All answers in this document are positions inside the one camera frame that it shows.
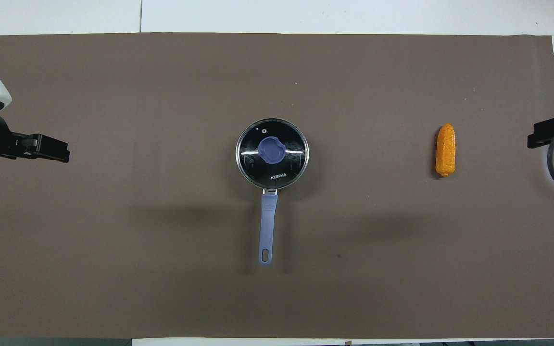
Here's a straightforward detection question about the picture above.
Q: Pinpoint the glass lid purple knob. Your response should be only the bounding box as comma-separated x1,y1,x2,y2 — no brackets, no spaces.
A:
236,119,309,189

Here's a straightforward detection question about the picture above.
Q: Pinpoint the orange corn cob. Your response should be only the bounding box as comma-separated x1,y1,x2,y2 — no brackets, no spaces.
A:
435,123,456,177

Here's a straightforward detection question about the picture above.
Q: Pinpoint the brown table mat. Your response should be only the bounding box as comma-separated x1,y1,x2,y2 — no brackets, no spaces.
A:
0,33,554,340

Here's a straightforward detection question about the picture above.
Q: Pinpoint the black pot purple handle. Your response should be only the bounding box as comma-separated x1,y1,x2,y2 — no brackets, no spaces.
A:
235,118,310,266

